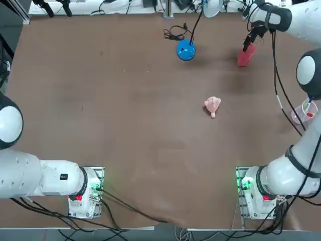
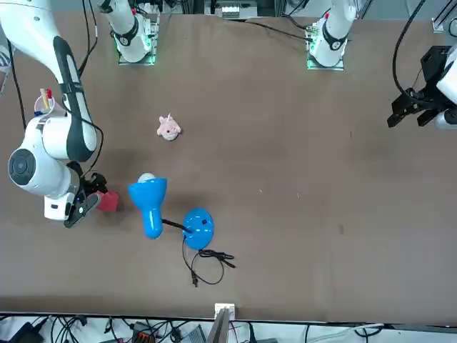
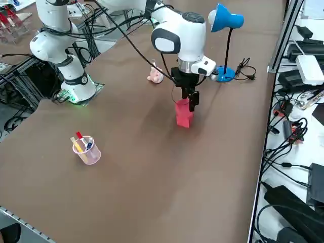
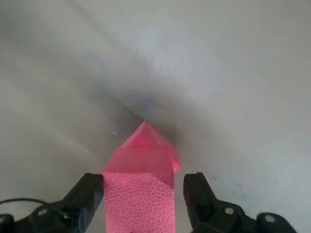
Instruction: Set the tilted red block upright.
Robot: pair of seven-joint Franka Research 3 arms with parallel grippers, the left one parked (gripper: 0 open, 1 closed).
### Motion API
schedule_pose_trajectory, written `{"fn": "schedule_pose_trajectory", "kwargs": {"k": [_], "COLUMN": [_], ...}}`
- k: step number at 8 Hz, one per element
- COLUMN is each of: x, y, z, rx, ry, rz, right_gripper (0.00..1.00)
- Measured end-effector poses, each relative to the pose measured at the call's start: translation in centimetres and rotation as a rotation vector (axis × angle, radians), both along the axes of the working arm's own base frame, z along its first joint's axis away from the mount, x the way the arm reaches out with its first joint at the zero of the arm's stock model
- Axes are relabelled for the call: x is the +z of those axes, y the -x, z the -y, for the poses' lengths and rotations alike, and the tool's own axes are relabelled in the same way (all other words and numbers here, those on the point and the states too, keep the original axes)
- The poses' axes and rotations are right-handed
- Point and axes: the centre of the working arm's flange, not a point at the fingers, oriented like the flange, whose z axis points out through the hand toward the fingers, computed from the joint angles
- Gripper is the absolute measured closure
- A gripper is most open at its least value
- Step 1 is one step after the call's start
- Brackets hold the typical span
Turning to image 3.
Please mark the black rectangular box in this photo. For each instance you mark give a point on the black rectangular box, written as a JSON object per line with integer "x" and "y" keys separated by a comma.
{"x": 311, "y": 49}

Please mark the clear pink plastic cup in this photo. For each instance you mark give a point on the clear pink plastic cup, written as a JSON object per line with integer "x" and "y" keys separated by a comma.
{"x": 91, "y": 155}

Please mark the pink plush toy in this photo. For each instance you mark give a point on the pink plush toy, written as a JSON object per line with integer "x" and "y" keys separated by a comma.
{"x": 155, "y": 77}

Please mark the red foam block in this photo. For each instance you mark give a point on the red foam block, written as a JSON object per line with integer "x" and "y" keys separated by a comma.
{"x": 181, "y": 107}
{"x": 184, "y": 122}

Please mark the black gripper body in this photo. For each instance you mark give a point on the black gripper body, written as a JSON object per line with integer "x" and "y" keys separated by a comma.
{"x": 186, "y": 79}

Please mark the white flat device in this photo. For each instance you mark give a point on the white flat device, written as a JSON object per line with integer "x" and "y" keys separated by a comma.
{"x": 310, "y": 69}

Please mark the aluminium edge rail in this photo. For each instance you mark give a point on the aluminium edge rail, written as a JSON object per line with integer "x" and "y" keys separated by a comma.
{"x": 25, "y": 224}

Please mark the black flat adapter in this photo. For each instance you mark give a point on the black flat adapter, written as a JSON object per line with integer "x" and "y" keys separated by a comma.
{"x": 291, "y": 79}

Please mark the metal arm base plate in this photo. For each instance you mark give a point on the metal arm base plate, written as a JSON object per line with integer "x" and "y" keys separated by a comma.
{"x": 99, "y": 87}

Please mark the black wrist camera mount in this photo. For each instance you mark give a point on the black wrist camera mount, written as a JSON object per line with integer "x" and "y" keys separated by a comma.
{"x": 214, "y": 76}

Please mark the yellow highlighter pen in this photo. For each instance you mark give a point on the yellow highlighter pen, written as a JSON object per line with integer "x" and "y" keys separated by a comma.
{"x": 76, "y": 146}

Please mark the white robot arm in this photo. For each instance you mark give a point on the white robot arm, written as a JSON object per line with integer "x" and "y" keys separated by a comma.
{"x": 189, "y": 38}

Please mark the blue desk lamp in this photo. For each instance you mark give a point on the blue desk lamp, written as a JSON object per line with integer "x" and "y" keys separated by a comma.
{"x": 227, "y": 19}

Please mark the clear acrylic rack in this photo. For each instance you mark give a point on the clear acrylic rack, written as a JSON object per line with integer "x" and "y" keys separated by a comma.
{"x": 15, "y": 27}

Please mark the blue capped white pen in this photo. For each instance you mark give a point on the blue capped white pen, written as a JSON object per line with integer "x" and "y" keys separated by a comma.
{"x": 88, "y": 145}

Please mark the red capped marker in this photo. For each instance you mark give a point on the red capped marker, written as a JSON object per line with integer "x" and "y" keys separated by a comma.
{"x": 79, "y": 134}

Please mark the black power brick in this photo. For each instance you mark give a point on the black power brick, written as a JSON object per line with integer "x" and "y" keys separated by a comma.
{"x": 316, "y": 182}

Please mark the clear packet of pens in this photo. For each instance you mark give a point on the clear packet of pens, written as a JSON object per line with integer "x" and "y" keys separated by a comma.
{"x": 311, "y": 100}

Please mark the aluminium frame post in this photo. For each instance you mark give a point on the aluminium frame post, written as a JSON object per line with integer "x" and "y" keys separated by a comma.
{"x": 283, "y": 38}

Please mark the orange black connector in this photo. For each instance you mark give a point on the orange black connector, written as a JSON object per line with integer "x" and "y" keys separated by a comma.
{"x": 296, "y": 134}

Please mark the large black adapter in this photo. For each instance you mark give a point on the large black adapter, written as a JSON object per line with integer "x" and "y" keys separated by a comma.
{"x": 291, "y": 202}

